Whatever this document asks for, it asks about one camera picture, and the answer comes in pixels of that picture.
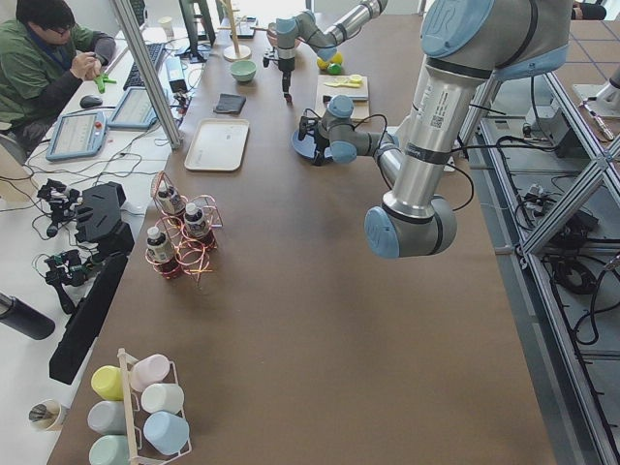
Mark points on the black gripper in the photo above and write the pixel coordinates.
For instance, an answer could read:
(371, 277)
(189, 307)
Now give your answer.
(320, 144)
(286, 68)

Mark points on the blue round plate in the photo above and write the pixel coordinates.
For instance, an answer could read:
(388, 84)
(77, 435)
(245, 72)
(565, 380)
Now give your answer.
(306, 148)

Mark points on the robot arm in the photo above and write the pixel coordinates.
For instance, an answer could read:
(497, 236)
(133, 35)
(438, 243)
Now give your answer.
(324, 43)
(465, 43)

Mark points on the yellow lemon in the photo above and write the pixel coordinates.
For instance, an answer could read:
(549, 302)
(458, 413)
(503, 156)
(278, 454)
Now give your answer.
(322, 65)
(337, 58)

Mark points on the mint green bowl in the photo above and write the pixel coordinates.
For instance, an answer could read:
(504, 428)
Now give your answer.
(243, 71)

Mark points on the green lime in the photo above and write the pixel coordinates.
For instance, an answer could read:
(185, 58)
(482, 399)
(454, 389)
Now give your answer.
(334, 69)

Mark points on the wooden cup tree stand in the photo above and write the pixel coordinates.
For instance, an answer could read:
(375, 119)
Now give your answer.
(236, 51)

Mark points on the grey folded cloth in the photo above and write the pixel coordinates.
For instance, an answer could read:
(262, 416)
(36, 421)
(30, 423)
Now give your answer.
(229, 104)

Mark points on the wooden cutting board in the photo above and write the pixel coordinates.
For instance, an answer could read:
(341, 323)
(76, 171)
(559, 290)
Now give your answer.
(359, 97)

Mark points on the cream rectangular tray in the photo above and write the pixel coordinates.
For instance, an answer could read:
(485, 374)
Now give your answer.
(218, 145)

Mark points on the white paper cup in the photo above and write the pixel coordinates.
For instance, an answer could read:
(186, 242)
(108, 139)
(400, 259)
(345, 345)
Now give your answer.
(166, 24)

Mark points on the dark drink bottle middle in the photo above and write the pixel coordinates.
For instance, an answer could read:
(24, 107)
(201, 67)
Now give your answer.
(196, 225)

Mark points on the dark drink bottle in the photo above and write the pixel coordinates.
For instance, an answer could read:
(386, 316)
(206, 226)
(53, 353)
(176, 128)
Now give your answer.
(170, 200)
(161, 252)
(196, 225)

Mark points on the teach pendant far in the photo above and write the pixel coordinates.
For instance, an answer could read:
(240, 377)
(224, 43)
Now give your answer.
(134, 111)

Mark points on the teach pendant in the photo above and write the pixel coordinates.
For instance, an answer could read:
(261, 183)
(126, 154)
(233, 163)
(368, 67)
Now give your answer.
(134, 111)
(77, 135)

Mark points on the dark drink bottle back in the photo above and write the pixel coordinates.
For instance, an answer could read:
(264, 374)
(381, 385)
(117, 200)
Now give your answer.
(170, 200)

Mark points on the dark drink bottle front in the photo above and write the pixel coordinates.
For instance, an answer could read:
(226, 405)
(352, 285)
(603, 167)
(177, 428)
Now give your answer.
(161, 252)

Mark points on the black computer mouse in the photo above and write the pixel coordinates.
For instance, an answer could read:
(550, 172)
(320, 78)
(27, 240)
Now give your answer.
(90, 101)

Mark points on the teach pendant near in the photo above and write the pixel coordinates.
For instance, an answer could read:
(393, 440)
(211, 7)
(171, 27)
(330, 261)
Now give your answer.
(77, 135)

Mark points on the person in green jacket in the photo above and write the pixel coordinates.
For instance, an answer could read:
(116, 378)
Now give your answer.
(45, 57)

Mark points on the pink cup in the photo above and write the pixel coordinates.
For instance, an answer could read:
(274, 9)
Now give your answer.
(148, 371)

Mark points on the white cup rack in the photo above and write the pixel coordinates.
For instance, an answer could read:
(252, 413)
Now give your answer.
(140, 451)

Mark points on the yellow cup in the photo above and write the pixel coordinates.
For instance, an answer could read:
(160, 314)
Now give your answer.
(106, 381)

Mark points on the black monitor bar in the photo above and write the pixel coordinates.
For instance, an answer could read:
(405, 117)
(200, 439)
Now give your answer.
(85, 324)

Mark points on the blue cup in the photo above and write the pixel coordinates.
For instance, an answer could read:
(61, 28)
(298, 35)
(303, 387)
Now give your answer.
(166, 432)

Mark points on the grey cup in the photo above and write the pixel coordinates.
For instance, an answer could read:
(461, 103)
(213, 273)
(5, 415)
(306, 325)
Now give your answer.
(107, 418)

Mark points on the black flask bottle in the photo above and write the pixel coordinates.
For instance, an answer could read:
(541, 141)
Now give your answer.
(23, 318)

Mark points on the mint cup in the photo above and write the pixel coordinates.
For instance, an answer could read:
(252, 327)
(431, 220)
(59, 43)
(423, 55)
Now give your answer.
(109, 450)

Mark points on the paper cup with utensils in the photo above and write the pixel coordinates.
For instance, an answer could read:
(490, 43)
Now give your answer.
(48, 415)

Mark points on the aluminium frame post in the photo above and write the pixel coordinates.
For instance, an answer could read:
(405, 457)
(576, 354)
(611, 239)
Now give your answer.
(123, 12)

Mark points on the copper wire bottle rack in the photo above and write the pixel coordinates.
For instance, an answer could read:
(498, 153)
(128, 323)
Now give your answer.
(183, 237)

